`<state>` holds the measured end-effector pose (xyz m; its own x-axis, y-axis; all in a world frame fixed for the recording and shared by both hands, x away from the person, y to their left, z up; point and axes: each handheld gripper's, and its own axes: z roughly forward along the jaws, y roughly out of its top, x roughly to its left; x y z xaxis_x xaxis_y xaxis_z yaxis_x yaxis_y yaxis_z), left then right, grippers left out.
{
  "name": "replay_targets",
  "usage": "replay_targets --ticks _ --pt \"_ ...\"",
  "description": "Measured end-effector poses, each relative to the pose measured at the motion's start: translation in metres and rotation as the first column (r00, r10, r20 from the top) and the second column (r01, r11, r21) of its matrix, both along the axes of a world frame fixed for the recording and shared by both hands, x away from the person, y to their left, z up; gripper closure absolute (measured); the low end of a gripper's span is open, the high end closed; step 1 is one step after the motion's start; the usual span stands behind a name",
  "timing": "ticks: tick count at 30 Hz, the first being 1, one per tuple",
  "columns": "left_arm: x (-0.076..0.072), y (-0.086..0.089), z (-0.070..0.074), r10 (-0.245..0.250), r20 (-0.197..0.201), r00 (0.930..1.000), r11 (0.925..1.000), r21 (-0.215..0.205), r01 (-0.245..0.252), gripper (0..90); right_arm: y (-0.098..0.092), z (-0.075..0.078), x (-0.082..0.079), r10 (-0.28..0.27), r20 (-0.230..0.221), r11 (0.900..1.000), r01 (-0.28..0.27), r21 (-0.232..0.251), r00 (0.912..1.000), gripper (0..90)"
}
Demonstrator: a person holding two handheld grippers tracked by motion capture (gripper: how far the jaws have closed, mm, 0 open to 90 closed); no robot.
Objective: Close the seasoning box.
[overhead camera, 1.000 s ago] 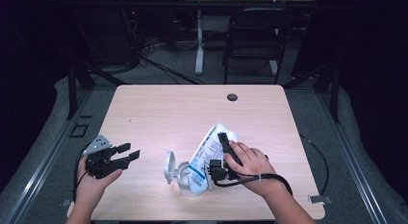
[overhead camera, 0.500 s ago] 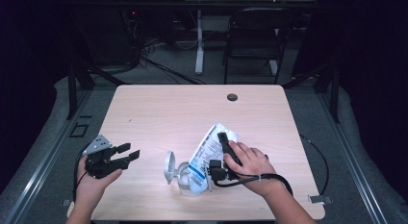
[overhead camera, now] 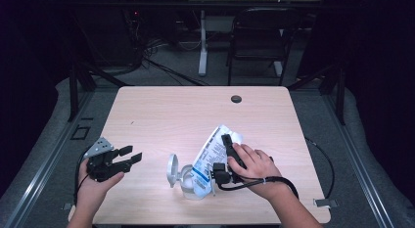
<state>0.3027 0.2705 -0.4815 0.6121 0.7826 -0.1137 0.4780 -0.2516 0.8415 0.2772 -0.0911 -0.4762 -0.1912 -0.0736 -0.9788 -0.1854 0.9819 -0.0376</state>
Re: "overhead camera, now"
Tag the clear pitcher with white lid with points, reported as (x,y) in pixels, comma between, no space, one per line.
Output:
(172,167)

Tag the metal floor rail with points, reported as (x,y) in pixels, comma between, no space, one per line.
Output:
(355,162)
(49,162)

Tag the black table grommet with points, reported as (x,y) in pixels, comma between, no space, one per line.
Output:
(236,99)

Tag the black folding chair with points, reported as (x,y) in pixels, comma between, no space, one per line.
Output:
(261,55)

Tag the blue white milk carton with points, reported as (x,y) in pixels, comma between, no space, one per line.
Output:
(208,159)

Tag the white desk leg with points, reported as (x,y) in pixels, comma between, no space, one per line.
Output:
(203,58)

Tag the person's left hand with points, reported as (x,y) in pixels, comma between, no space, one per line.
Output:
(88,195)

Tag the black metal stand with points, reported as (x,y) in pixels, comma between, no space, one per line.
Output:
(341,97)
(73,91)

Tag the person's right hand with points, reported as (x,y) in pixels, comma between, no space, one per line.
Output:
(259,169)

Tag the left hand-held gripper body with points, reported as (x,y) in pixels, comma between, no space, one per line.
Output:
(101,169)

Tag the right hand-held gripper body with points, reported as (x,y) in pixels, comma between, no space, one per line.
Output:
(220,174)

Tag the grey table bracket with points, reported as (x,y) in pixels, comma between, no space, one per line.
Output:
(67,206)
(326,203)

